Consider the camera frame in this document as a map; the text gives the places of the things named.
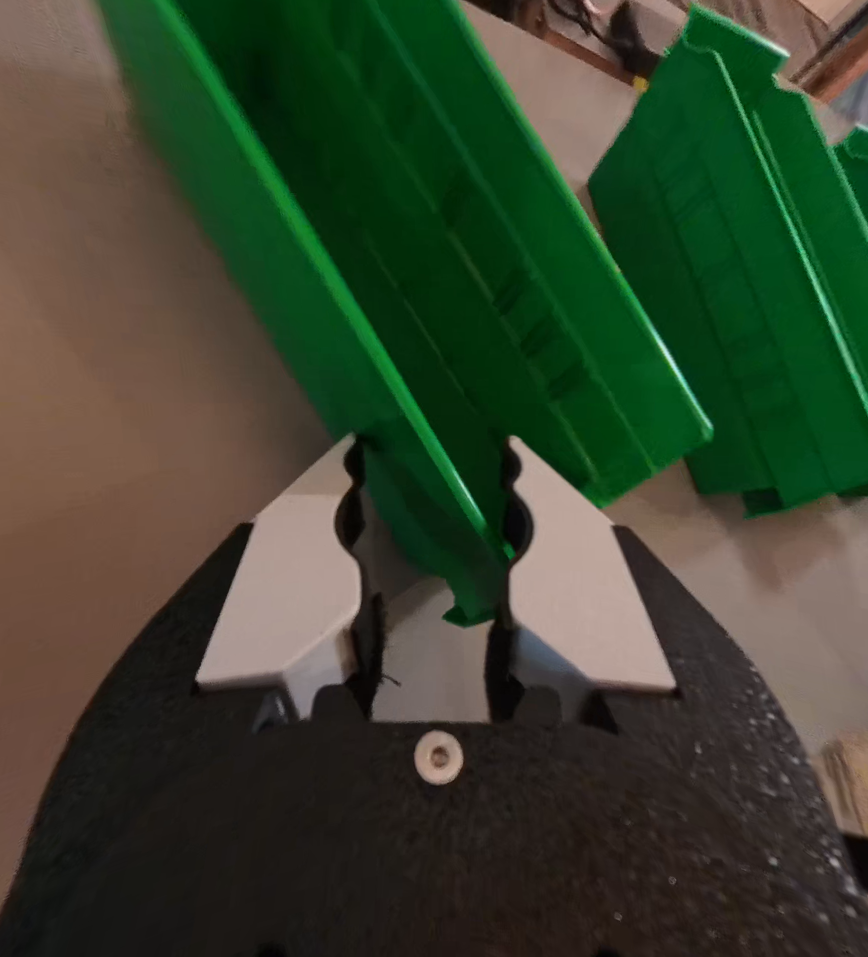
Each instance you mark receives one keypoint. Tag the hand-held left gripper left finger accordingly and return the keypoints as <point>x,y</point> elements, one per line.
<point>277,598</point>

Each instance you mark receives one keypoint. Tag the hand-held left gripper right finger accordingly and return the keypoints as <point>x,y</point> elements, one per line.
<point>583,598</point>

